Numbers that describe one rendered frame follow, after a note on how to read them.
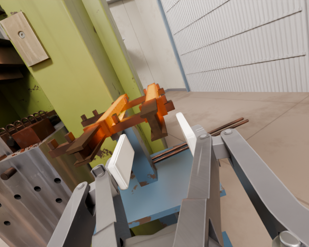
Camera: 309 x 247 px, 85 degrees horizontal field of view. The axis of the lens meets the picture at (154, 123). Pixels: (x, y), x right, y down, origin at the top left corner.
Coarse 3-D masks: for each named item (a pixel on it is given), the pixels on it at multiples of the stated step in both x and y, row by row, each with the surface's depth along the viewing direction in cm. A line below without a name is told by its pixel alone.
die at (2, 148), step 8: (48, 112) 94; (32, 120) 81; (40, 120) 86; (56, 120) 99; (0, 136) 62; (8, 136) 65; (0, 144) 63; (16, 144) 67; (0, 152) 64; (8, 152) 64
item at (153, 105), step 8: (152, 88) 50; (152, 96) 39; (144, 104) 29; (152, 104) 27; (160, 104) 31; (144, 112) 24; (152, 112) 23; (160, 112) 32; (152, 120) 24; (160, 120) 30; (152, 128) 24; (160, 128) 25; (152, 136) 25; (160, 136) 25
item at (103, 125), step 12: (120, 96) 65; (108, 108) 48; (120, 108) 50; (108, 120) 38; (84, 132) 31; (96, 132) 30; (108, 132) 33; (84, 144) 25; (96, 144) 30; (84, 156) 25
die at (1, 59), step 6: (0, 48) 79; (6, 48) 83; (12, 48) 87; (0, 54) 78; (6, 54) 81; (12, 54) 85; (18, 54) 90; (0, 60) 76; (6, 60) 80; (12, 60) 84; (18, 60) 88; (0, 66) 79; (6, 66) 82; (12, 66) 86; (18, 66) 90
